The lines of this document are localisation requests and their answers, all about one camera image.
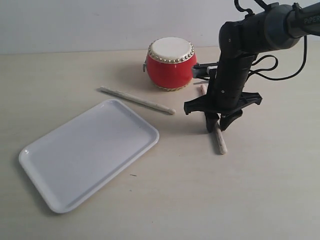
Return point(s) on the white drumstick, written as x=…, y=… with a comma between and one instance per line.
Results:
x=220, y=140
x=138, y=100

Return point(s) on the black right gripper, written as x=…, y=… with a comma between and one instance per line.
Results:
x=225, y=93

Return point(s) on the small red drum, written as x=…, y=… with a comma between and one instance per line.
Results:
x=169, y=62

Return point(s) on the white plastic tray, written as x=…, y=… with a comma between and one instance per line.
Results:
x=74, y=161

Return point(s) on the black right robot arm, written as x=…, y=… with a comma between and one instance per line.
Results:
x=242, y=45

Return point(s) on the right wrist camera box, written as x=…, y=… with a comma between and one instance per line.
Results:
x=201, y=70

